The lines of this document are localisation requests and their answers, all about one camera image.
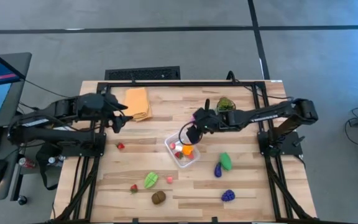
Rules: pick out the white tape strip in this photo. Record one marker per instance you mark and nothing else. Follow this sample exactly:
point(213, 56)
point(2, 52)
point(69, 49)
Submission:
point(277, 81)

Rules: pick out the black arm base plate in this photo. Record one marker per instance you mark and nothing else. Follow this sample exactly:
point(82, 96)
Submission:
point(82, 151)
point(287, 144)

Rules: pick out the brown toy potato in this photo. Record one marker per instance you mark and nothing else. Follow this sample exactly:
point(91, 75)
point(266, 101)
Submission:
point(158, 197)

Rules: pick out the potted green plant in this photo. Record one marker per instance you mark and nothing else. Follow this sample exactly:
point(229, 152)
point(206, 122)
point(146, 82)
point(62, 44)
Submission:
point(225, 104)

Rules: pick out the red toy strawberry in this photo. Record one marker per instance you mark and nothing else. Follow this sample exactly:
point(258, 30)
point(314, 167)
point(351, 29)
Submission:
point(134, 188)
point(179, 155)
point(121, 146)

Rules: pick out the folded orange cloth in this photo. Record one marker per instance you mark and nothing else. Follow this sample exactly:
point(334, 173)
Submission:
point(137, 104)

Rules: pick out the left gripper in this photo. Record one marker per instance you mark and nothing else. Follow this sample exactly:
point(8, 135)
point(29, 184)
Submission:
point(99, 105)

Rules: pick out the dark grey desk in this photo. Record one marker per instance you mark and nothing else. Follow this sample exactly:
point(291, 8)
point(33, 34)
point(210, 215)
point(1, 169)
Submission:
point(20, 65)

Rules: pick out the pink toy fruit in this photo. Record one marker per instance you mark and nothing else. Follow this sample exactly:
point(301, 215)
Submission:
point(169, 180)
point(172, 145)
point(191, 155)

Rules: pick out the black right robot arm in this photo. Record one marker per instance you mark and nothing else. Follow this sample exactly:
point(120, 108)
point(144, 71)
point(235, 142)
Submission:
point(266, 115)

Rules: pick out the purple toy eggplant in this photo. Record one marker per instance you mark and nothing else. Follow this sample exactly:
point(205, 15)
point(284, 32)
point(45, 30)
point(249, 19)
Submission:
point(218, 170)

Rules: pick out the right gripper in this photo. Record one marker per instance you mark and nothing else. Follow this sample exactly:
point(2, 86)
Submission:
point(210, 119)

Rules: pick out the red soda can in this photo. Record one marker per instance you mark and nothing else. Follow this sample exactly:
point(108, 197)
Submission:
point(26, 162)

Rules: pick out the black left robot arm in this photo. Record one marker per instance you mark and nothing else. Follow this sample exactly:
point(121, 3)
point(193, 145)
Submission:
point(57, 133)

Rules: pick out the purple toy grapes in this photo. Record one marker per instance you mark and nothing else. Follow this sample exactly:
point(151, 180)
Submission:
point(228, 195)

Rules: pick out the clear plastic tupperware container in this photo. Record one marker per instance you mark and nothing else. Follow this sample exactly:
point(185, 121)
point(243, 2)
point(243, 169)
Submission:
point(183, 163)

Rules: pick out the green toy cucumber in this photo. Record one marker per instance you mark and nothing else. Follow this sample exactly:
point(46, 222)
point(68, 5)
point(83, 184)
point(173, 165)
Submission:
point(226, 161)

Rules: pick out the light green toy vegetable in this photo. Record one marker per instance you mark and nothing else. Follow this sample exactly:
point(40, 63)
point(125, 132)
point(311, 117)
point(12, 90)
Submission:
point(151, 180)

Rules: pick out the black desk caster wheel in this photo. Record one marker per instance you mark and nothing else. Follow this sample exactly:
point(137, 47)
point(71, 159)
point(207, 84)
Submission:
point(22, 200)

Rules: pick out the orange toy fruit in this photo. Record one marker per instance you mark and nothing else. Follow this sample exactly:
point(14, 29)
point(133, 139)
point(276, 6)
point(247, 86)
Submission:
point(187, 150)

